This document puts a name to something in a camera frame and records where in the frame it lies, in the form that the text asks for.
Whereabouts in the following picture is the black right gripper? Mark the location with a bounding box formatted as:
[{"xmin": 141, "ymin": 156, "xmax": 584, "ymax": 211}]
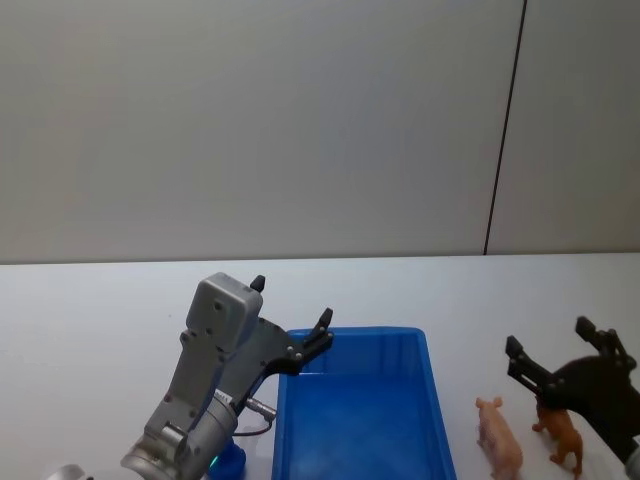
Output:
[{"xmin": 504, "ymin": 315, "xmax": 640, "ymax": 465}]

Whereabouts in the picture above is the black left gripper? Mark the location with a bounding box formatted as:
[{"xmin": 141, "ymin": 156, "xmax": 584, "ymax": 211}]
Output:
[{"xmin": 218, "ymin": 274, "xmax": 336, "ymax": 412}]

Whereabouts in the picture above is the brown toy animal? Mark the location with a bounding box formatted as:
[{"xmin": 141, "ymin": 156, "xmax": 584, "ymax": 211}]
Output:
[{"xmin": 530, "ymin": 394, "xmax": 585, "ymax": 479}]

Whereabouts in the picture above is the pink toy pig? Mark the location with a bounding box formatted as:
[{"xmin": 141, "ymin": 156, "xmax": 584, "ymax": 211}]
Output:
[{"xmin": 474, "ymin": 395, "xmax": 525, "ymax": 480}]

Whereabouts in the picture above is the blue plastic bin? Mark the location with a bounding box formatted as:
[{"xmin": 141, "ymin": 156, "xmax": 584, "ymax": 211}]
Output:
[{"xmin": 271, "ymin": 326, "xmax": 458, "ymax": 480}]

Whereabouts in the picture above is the thin cable with silver plug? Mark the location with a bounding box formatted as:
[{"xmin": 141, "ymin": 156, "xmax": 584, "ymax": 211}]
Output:
[{"xmin": 232, "ymin": 396, "xmax": 279, "ymax": 437}]

